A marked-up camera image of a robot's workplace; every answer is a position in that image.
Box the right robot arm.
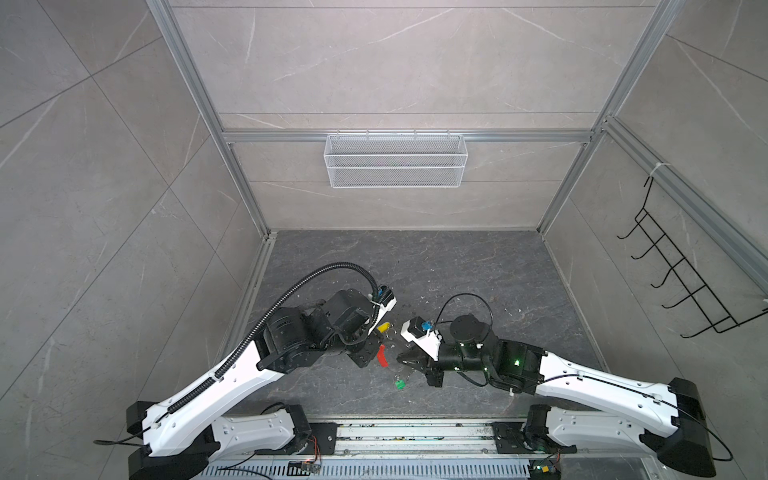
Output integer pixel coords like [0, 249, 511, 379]
[397, 314, 720, 478]

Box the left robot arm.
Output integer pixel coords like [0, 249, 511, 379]
[118, 262, 396, 479]

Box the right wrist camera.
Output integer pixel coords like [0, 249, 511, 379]
[400, 317, 442, 361]

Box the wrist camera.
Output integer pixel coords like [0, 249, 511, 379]
[400, 317, 442, 361]
[368, 285, 397, 334]

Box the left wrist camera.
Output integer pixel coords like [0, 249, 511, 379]
[368, 285, 397, 334]

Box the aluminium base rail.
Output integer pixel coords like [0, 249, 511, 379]
[161, 416, 667, 463]

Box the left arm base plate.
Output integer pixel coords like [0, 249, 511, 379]
[300, 422, 339, 457]

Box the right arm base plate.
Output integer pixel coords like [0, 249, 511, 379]
[491, 422, 578, 454]

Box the slotted cable duct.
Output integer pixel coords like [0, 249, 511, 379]
[197, 458, 531, 479]

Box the white wire mesh basket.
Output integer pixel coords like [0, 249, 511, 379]
[323, 133, 469, 189]

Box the black wire hook rack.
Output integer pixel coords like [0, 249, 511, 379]
[616, 176, 767, 339]

